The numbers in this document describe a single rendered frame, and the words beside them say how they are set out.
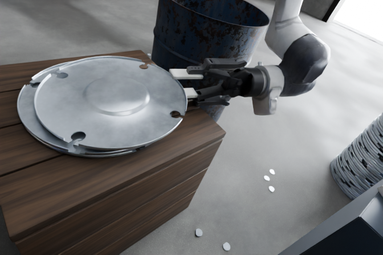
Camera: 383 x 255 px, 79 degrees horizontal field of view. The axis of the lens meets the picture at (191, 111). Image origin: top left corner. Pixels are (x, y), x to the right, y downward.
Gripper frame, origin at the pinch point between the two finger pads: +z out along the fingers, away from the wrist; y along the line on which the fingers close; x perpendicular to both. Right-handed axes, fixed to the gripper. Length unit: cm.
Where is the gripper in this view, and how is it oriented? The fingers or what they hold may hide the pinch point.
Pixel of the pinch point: (182, 83)
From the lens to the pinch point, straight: 52.2
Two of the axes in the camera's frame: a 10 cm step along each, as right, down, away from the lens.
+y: 2.3, -7.4, -6.4
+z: -9.1, 0.7, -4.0
